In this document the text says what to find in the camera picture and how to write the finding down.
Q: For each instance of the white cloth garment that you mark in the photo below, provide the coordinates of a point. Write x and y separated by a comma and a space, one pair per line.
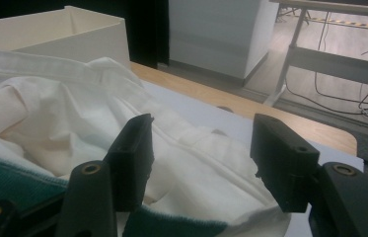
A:
73, 108

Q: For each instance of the white cabinet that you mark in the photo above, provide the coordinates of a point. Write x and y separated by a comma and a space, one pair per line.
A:
211, 33

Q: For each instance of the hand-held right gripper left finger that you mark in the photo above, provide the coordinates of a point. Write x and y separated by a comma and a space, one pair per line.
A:
132, 164

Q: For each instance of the wooden table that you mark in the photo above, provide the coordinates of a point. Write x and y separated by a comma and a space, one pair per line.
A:
270, 121

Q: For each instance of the white cardboard box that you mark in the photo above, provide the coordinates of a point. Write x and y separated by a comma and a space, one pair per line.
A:
73, 36

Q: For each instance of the yellow black floor tape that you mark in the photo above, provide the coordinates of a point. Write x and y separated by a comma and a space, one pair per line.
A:
352, 23

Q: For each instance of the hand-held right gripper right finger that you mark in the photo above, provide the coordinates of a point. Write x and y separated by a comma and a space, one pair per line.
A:
283, 164

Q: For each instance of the white metal table frame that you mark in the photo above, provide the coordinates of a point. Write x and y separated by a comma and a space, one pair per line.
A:
336, 98

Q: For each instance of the white metal desk frame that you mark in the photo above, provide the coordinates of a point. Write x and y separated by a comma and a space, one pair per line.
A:
336, 64

